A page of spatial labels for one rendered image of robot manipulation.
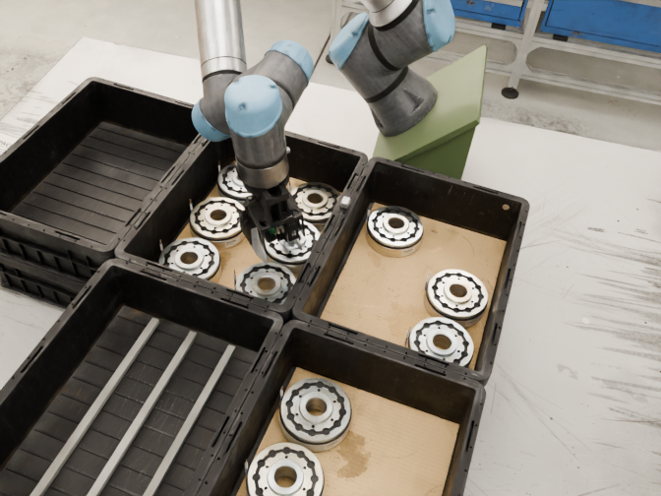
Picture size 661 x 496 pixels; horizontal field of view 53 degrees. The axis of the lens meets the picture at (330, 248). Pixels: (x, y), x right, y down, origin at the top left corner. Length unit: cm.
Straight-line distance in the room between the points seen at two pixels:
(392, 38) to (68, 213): 69
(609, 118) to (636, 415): 210
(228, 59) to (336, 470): 64
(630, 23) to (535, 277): 180
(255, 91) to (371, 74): 53
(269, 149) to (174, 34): 252
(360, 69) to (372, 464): 78
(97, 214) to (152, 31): 224
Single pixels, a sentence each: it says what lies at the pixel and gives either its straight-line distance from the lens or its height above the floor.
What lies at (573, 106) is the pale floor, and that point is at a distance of 324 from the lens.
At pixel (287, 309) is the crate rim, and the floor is 93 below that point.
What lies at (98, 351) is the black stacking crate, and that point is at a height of 83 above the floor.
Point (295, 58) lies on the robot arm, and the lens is 99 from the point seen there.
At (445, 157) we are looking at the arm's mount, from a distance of 136.
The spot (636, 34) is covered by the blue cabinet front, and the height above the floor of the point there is 38.
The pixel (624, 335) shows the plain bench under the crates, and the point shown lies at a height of 70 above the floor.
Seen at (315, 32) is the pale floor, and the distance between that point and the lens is 343.
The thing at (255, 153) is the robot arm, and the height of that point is 112.
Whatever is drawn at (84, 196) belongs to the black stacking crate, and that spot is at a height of 83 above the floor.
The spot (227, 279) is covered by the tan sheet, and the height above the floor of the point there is 83.
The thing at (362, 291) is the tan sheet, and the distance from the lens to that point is 114.
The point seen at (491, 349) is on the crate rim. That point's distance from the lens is 99.
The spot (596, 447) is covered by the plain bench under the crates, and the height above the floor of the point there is 70.
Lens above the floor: 172
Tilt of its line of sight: 48 degrees down
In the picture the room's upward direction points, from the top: 5 degrees clockwise
